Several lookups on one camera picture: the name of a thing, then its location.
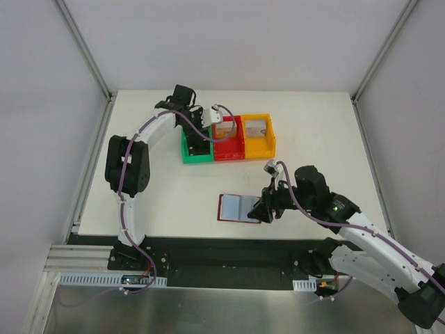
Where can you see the left white cable duct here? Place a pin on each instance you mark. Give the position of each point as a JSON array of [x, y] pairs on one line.
[[104, 280]]

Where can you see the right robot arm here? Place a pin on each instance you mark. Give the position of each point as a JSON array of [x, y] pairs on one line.
[[413, 283]]

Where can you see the right aluminium frame post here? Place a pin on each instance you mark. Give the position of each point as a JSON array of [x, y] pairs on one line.
[[385, 48]]

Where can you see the aluminium frame post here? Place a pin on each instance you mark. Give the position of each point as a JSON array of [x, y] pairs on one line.
[[385, 48], [82, 47]]

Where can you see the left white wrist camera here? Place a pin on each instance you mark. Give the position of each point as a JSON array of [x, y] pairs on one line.
[[212, 115]]

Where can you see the right white cable duct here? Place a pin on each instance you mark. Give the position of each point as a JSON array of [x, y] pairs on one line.
[[308, 285]]

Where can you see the white cable duct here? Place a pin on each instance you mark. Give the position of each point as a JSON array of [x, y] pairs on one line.
[[308, 285], [104, 280]]

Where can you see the left aluminium frame post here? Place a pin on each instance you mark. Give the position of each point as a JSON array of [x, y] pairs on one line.
[[82, 47]]

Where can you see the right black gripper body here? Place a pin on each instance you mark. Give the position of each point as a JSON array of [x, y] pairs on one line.
[[270, 204]]

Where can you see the green plastic bin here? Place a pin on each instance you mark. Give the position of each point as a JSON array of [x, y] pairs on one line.
[[187, 159]]

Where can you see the red leather card holder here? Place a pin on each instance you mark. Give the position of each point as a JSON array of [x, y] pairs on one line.
[[243, 209]]

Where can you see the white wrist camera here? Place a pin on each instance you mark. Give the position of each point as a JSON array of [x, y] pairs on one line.
[[275, 171], [212, 115]]

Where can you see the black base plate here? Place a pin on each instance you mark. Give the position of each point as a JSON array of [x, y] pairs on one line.
[[218, 263]]

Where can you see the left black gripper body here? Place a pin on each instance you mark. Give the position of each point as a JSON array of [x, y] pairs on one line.
[[196, 133]]

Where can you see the black card in green bin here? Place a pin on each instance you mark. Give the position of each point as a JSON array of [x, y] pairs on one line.
[[207, 148]]

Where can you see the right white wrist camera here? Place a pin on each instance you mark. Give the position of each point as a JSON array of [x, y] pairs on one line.
[[275, 171]]

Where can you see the yellow plastic bin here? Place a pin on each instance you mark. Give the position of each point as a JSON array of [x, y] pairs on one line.
[[259, 137]]

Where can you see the red plastic bin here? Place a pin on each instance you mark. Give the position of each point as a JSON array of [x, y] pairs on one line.
[[234, 147]]

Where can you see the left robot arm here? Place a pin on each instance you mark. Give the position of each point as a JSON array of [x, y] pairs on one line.
[[127, 169]]

